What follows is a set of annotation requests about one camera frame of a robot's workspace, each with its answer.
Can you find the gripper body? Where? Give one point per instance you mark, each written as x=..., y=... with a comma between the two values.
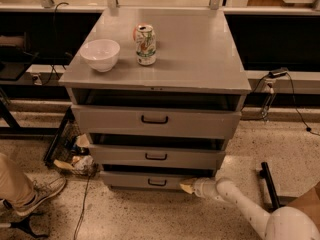
x=200, y=187

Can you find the grey bottom drawer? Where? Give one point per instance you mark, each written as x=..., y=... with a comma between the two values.
x=142, y=177

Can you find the grey drawer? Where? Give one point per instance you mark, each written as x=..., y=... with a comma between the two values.
x=156, y=122
x=142, y=177
x=157, y=157

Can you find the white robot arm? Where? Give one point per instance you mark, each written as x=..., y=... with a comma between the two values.
x=285, y=223

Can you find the grey middle drawer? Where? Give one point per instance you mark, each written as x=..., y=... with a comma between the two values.
x=157, y=157

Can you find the grey drawer cabinet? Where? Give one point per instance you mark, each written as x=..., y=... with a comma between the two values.
x=197, y=67

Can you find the grey top drawer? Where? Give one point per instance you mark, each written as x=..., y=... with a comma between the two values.
x=156, y=122

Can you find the brown cardboard box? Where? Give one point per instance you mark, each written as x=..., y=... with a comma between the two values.
x=309, y=203

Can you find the white printed drink can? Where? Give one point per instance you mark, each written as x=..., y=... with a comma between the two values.
x=145, y=44

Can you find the grey sneaker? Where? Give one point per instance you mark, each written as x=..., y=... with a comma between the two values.
x=37, y=195

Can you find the black power adapter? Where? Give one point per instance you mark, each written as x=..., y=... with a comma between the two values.
x=278, y=73

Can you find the white bowl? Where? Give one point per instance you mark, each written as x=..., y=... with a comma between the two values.
x=101, y=54

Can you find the black chair base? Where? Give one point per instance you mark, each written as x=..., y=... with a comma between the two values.
x=24, y=225

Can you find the beige trouser leg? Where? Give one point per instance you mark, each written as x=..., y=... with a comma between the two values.
x=15, y=186

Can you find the black metal frame bar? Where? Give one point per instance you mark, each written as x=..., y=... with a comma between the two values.
x=266, y=175

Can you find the wire basket with trash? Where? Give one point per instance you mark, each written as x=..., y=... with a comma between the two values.
x=66, y=154

